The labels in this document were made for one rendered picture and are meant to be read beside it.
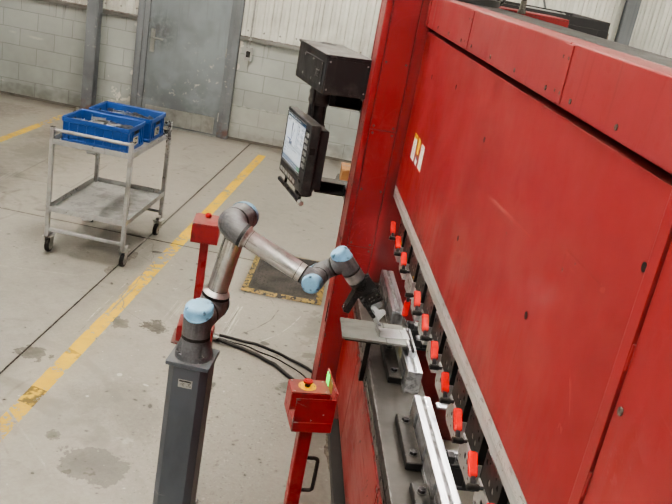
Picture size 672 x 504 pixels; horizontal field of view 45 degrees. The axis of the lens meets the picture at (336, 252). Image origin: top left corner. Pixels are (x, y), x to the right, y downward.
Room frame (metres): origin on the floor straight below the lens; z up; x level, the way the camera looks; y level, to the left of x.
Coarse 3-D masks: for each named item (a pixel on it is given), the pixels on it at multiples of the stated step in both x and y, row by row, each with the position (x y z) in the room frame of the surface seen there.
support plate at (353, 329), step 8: (344, 320) 3.05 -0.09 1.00; (352, 320) 3.06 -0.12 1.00; (360, 320) 3.08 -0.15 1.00; (344, 328) 2.97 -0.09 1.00; (352, 328) 2.98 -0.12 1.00; (360, 328) 3.00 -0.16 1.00; (368, 328) 3.01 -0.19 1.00; (392, 328) 3.06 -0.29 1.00; (400, 328) 3.07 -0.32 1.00; (344, 336) 2.90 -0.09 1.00; (352, 336) 2.91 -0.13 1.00; (360, 336) 2.92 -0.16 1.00; (368, 336) 2.94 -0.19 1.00; (376, 336) 2.95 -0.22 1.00; (392, 344) 2.92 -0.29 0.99; (400, 344) 2.92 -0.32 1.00
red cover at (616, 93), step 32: (448, 0) 3.42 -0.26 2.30; (448, 32) 3.25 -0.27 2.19; (480, 32) 2.73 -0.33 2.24; (512, 32) 2.35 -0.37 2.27; (544, 32) 2.08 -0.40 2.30; (512, 64) 2.27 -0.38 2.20; (544, 64) 2.00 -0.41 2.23; (576, 64) 1.78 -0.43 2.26; (608, 64) 1.61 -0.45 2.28; (640, 64) 1.50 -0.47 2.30; (544, 96) 1.94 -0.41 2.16; (576, 96) 1.73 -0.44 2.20; (608, 96) 1.57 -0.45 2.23; (640, 96) 1.43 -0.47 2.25; (608, 128) 1.53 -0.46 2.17; (640, 128) 1.40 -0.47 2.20
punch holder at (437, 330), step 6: (438, 318) 2.46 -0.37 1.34; (438, 324) 2.44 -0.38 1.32; (432, 330) 2.50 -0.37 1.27; (438, 330) 2.42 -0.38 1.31; (432, 336) 2.48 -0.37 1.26; (438, 336) 2.40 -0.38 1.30; (444, 336) 2.36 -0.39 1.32; (438, 342) 2.39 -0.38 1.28; (444, 342) 2.36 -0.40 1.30; (426, 348) 2.51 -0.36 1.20; (438, 348) 2.37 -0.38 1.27; (426, 354) 2.49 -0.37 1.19; (438, 354) 2.36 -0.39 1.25; (438, 360) 2.36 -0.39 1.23; (432, 372) 2.38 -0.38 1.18
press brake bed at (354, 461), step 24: (360, 360) 3.18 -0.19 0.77; (336, 384) 3.74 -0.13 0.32; (360, 384) 3.03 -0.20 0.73; (360, 408) 2.91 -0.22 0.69; (336, 432) 3.72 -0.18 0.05; (360, 432) 2.80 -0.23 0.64; (336, 456) 3.50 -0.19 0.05; (360, 456) 2.70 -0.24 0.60; (336, 480) 3.30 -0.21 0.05; (360, 480) 2.60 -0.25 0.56
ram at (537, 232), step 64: (448, 64) 3.21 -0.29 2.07; (448, 128) 2.96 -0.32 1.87; (512, 128) 2.18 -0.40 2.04; (576, 128) 1.73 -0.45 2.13; (448, 192) 2.73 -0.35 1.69; (512, 192) 2.04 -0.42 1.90; (576, 192) 1.63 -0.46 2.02; (640, 192) 1.36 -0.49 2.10; (448, 256) 2.53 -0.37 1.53; (512, 256) 1.91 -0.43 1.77; (576, 256) 1.54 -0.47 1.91; (640, 256) 1.29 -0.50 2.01; (512, 320) 1.79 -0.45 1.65; (576, 320) 1.46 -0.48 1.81; (512, 384) 1.68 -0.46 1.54; (576, 384) 1.37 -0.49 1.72; (512, 448) 1.58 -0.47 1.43; (576, 448) 1.30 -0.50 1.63
